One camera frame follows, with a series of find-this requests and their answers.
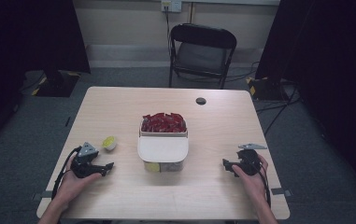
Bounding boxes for dark curtain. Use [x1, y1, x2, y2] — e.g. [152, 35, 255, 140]
[0, 0, 92, 153]
[254, 0, 356, 200]

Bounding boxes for black wall socket cable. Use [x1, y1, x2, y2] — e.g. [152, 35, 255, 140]
[164, 6, 172, 48]

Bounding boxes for clear plastic storage box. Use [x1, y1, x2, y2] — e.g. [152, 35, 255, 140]
[136, 116, 190, 174]

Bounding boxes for yellow jelly cup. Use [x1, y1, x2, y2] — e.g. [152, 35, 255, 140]
[101, 135, 118, 152]
[144, 161, 162, 173]

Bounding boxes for pile of red packets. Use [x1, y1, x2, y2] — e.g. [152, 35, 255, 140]
[140, 112, 188, 133]

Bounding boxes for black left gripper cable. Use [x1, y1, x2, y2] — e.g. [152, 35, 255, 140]
[50, 146, 83, 201]

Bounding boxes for grey tape strip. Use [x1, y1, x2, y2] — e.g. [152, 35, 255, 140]
[31, 190, 54, 202]
[270, 187, 293, 197]

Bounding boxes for black floor cables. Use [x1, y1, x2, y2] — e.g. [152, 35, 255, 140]
[254, 88, 302, 138]

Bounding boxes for person's right hand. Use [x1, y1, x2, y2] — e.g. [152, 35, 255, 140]
[231, 153, 270, 204]

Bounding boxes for white box lid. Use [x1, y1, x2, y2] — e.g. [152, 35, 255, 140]
[136, 135, 190, 163]

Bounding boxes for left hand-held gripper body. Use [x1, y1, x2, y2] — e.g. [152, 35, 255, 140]
[70, 141, 106, 179]

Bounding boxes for black folding chair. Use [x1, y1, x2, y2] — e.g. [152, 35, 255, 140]
[167, 22, 238, 91]

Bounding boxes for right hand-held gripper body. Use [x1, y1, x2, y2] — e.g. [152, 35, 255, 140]
[235, 142, 268, 177]

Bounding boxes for black stand base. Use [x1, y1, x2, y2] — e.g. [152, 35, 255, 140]
[246, 77, 290, 102]
[35, 70, 81, 98]

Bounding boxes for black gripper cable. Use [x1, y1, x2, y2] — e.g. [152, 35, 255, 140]
[50, 146, 83, 201]
[253, 161, 273, 209]

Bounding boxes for person's left hand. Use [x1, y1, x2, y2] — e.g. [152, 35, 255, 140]
[54, 155, 103, 207]

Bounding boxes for white wall socket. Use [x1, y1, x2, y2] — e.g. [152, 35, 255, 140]
[161, 0, 183, 14]

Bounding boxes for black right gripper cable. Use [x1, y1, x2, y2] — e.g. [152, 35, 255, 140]
[253, 161, 273, 209]

